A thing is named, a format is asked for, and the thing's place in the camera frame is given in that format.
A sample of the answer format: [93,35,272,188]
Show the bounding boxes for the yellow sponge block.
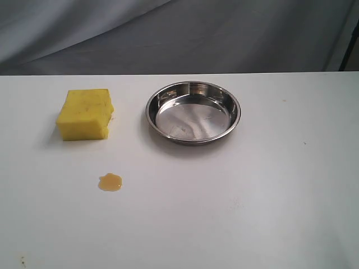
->
[56,89,114,141]

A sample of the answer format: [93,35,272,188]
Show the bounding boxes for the orange liquid spill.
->
[98,173,122,192]

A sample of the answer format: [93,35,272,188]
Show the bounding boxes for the round stainless steel dish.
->
[145,81,242,146]

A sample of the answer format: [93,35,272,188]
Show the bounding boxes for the grey backdrop cloth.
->
[1,1,358,75]

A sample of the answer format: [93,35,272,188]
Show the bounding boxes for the black stand pole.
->
[338,22,359,72]

